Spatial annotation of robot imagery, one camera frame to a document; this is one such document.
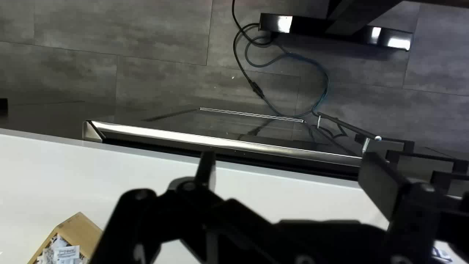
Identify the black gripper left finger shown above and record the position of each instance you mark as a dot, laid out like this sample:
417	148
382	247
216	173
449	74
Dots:
147	214

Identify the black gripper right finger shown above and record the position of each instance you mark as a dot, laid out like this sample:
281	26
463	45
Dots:
391	195

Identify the brown cardboard box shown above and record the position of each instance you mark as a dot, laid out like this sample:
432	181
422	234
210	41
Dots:
82	231

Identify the white sachets in cardboard box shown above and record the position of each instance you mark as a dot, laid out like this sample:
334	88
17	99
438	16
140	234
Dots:
61	252

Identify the thin grey metal rod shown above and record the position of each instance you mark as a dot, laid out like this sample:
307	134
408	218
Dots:
244	112

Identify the glossy black furniture base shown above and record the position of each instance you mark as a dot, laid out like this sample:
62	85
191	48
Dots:
342	23

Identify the black metal stand frame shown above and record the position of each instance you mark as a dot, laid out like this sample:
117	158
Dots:
401	145

